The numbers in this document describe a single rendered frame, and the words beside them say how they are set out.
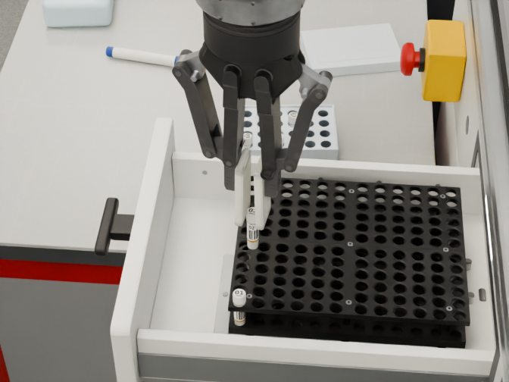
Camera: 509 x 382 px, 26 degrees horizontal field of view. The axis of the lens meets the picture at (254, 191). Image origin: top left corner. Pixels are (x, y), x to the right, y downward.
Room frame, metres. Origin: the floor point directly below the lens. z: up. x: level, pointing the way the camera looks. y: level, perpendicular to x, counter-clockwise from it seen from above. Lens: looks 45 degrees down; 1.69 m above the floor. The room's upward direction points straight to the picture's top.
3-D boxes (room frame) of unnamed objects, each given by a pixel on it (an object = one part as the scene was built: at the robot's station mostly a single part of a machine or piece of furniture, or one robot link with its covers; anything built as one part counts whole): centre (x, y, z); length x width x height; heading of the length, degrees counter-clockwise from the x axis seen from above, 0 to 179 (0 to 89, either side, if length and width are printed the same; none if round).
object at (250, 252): (0.74, 0.01, 0.90); 0.18 x 0.02 x 0.01; 175
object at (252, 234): (0.70, 0.00, 0.95); 0.01 x 0.01 x 0.05
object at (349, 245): (0.73, -0.09, 0.87); 0.22 x 0.18 x 0.06; 85
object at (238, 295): (0.66, 0.01, 0.89); 0.01 x 0.01 x 0.05
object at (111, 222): (0.75, 0.13, 0.91); 0.07 x 0.04 x 0.01; 175
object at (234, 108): (0.70, 0.02, 1.09); 0.04 x 0.01 x 0.11; 166
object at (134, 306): (0.74, 0.11, 0.87); 0.29 x 0.02 x 0.11; 175
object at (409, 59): (1.05, -0.19, 0.88); 0.04 x 0.03 x 0.04; 175
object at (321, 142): (1.02, -0.04, 0.78); 0.12 x 0.08 x 0.04; 91
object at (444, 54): (1.05, -0.22, 0.88); 0.07 x 0.05 x 0.07; 175
